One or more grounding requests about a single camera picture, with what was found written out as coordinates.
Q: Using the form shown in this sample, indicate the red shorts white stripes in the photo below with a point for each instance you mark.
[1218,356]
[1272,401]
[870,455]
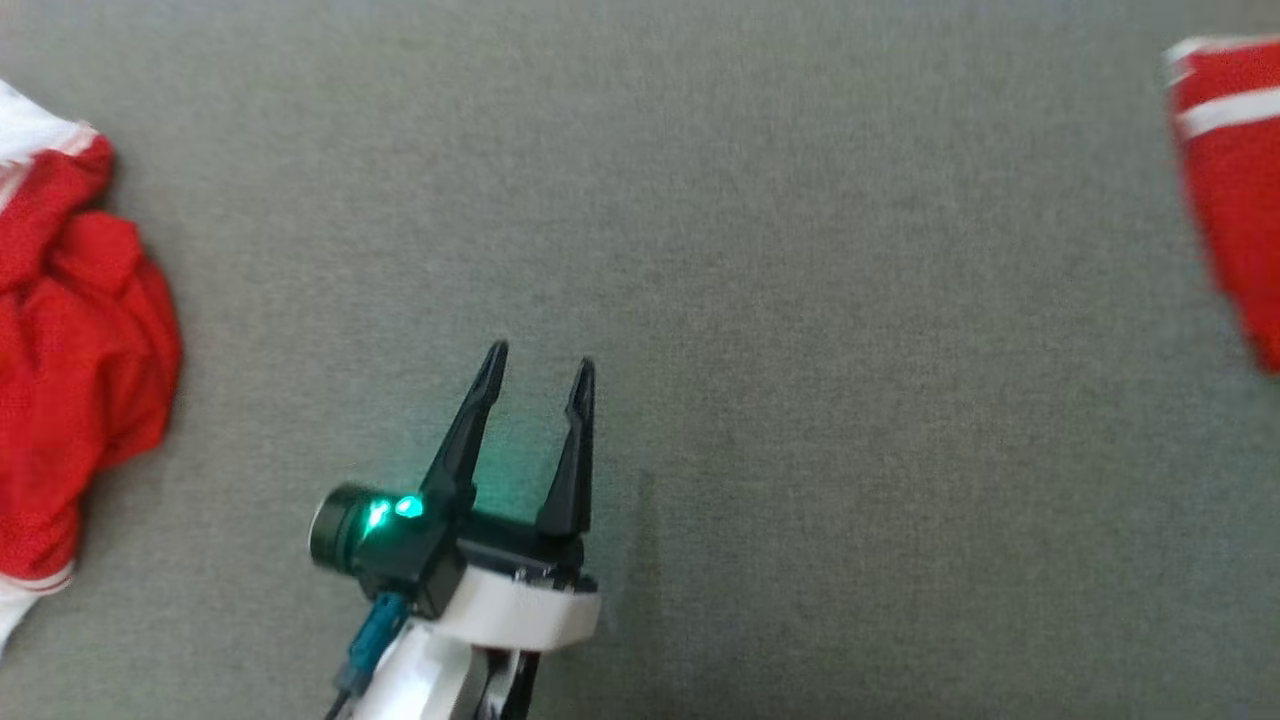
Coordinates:
[1240,200]

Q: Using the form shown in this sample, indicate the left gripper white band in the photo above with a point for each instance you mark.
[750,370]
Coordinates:
[525,605]

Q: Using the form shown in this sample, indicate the red white Bulls jersey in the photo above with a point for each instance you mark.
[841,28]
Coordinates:
[80,350]

